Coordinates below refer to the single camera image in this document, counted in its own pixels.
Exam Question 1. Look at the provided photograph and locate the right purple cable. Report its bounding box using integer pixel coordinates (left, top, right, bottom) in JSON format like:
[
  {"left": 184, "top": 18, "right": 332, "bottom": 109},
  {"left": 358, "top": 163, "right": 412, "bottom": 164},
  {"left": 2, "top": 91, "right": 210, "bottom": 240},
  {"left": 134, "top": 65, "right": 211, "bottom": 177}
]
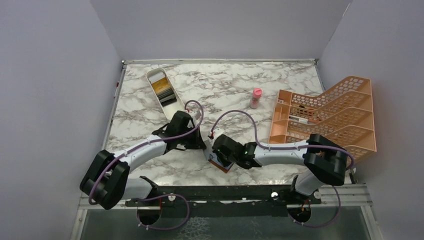
[{"left": 207, "top": 109, "right": 355, "bottom": 170}]

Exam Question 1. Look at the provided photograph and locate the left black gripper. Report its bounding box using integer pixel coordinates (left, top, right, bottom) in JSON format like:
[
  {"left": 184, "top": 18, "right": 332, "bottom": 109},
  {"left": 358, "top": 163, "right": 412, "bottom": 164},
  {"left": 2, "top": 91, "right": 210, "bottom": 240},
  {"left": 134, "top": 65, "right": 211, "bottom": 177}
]
[{"left": 177, "top": 124, "right": 206, "bottom": 149}]

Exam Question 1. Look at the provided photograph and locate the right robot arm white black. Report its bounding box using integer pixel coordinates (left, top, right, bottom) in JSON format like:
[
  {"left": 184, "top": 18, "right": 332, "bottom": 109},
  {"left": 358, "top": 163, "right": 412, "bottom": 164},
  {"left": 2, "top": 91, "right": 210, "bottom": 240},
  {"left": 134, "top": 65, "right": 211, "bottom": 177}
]
[{"left": 211, "top": 134, "right": 348, "bottom": 204}]

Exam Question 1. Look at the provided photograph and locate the white credit card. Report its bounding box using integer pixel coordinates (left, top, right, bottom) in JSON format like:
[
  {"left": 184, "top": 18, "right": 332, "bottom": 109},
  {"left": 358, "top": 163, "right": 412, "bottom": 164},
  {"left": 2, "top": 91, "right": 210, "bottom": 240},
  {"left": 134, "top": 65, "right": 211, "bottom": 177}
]
[{"left": 203, "top": 137, "right": 216, "bottom": 161}]

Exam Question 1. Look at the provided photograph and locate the orange plastic file organizer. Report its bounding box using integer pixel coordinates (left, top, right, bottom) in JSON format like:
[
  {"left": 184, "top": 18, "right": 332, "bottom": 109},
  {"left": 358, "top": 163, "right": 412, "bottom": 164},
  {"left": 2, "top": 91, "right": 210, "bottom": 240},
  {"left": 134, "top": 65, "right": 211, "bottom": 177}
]
[{"left": 268, "top": 76, "right": 377, "bottom": 163}]

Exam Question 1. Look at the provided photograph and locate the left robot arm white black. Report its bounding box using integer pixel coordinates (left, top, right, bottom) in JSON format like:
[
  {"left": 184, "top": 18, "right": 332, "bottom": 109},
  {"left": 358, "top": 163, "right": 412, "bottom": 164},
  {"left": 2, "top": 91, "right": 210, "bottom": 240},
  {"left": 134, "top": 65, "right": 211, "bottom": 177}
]
[{"left": 79, "top": 110, "right": 206, "bottom": 210}]

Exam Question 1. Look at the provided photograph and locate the pink small bottle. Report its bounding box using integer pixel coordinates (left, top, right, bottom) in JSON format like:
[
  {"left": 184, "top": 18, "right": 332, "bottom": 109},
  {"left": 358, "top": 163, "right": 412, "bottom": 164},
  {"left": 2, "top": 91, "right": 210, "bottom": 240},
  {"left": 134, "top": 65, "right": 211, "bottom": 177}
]
[{"left": 249, "top": 88, "right": 263, "bottom": 109}]

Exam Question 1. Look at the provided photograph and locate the white oblong plastic tray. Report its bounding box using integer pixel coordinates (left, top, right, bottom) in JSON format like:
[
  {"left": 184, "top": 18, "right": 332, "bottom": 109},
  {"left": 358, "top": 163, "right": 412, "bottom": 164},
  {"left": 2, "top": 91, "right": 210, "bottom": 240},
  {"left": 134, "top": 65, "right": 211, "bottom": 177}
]
[{"left": 145, "top": 68, "right": 185, "bottom": 122}]

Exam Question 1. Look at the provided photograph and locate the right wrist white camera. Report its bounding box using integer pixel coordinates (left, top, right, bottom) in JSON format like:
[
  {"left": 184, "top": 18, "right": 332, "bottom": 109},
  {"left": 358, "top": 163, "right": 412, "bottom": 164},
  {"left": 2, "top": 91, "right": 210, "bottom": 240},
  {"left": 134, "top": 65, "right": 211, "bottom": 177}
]
[{"left": 208, "top": 128, "right": 225, "bottom": 140}]

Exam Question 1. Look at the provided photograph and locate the wrist white camera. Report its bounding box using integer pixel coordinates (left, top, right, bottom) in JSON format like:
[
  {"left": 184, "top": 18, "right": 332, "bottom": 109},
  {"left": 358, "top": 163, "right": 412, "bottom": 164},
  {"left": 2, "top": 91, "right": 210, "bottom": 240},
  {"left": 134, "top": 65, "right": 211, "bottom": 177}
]
[
  {"left": 208, "top": 128, "right": 225, "bottom": 140},
  {"left": 190, "top": 110, "right": 202, "bottom": 127}
]

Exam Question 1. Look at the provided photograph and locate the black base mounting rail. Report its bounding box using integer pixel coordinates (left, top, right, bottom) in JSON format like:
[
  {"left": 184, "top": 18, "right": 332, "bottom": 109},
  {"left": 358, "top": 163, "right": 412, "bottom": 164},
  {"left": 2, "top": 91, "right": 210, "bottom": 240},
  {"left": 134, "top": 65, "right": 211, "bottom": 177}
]
[{"left": 124, "top": 184, "right": 322, "bottom": 224}]

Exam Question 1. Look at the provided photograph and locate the purple cable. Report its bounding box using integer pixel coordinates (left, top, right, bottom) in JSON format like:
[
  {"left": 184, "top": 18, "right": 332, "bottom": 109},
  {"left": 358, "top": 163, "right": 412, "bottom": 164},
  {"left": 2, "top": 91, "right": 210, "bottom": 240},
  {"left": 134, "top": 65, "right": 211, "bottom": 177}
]
[
  {"left": 88, "top": 100, "right": 205, "bottom": 206},
  {"left": 207, "top": 109, "right": 355, "bottom": 170}
]

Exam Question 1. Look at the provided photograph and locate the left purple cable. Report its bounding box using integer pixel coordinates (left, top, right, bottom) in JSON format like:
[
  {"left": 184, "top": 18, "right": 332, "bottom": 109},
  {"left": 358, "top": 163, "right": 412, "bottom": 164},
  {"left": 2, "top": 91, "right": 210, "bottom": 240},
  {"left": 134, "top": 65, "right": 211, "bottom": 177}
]
[{"left": 88, "top": 100, "right": 205, "bottom": 206}]

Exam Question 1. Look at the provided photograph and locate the brown leather card holder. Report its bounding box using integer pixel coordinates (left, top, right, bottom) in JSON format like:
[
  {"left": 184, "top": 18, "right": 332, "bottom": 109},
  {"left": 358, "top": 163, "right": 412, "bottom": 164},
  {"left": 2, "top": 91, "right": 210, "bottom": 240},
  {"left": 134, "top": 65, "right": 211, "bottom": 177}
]
[{"left": 208, "top": 153, "right": 234, "bottom": 173}]

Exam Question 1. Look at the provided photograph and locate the stack of credit cards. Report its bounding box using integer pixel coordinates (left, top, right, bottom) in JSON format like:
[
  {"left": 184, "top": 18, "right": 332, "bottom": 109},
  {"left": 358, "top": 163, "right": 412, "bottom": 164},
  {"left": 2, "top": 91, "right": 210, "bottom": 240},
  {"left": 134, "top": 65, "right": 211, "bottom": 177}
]
[{"left": 148, "top": 71, "right": 177, "bottom": 107}]

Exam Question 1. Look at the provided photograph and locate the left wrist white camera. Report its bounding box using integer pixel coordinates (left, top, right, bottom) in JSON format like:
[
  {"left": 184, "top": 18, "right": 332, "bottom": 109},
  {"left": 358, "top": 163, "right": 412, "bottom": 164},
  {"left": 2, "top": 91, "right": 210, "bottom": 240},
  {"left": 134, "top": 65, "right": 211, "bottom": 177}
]
[{"left": 190, "top": 110, "right": 202, "bottom": 127}]

